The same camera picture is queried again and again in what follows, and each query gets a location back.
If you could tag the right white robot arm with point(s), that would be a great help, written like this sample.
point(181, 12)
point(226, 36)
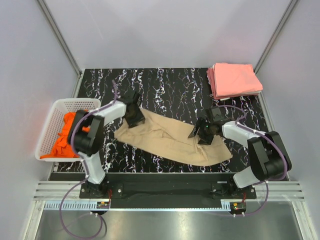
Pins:
point(267, 154)

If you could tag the white plastic laundry basket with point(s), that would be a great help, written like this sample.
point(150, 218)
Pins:
point(55, 122)

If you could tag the left aluminium frame post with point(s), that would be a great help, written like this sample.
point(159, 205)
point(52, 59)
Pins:
point(58, 35)

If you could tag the white slotted cable duct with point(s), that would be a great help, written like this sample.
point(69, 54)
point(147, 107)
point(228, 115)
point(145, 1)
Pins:
point(70, 205)

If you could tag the orange t shirt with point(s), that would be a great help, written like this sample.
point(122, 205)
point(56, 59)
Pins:
point(61, 148)

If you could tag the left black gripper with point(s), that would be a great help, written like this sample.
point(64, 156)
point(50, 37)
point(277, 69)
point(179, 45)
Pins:
point(140, 118)

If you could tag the folded pink t shirt stack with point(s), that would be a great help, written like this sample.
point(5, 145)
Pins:
point(228, 80)

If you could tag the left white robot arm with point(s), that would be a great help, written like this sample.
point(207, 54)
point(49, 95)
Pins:
point(86, 137)

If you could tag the right aluminium frame post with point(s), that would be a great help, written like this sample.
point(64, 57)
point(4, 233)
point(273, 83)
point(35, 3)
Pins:
point(276, 33)

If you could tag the aluminium frame post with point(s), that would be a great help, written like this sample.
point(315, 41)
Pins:
point(58, 35)
point(276, 33)

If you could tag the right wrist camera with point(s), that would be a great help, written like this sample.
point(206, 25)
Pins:
point(214, 115)

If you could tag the beige t shirt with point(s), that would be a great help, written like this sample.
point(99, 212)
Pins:
point(169, 138)

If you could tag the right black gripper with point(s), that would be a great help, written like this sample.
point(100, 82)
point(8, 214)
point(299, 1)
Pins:
point(200, 123)

